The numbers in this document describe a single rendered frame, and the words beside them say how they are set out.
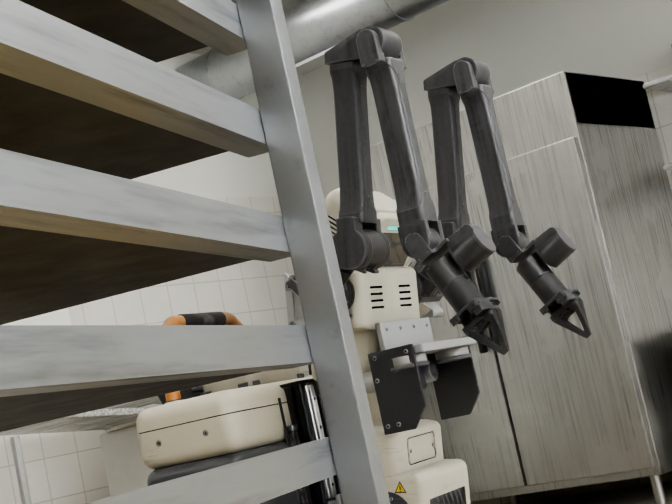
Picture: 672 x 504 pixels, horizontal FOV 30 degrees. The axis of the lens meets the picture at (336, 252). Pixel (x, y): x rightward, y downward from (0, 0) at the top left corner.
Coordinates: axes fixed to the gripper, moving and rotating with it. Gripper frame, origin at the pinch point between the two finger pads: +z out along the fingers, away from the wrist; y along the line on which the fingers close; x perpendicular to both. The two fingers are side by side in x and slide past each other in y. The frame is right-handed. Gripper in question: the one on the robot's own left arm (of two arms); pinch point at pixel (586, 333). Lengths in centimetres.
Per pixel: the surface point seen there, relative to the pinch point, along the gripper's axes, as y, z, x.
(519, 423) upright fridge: 320, -43, 153
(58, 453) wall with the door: 215, -163, 312
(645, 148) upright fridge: 376, -113, 29
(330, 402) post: -164, 18, -31
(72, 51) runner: -194, 1, -46
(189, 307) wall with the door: 318, -212, 266
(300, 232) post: -164, 7, -37
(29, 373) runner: -205, 18, -40
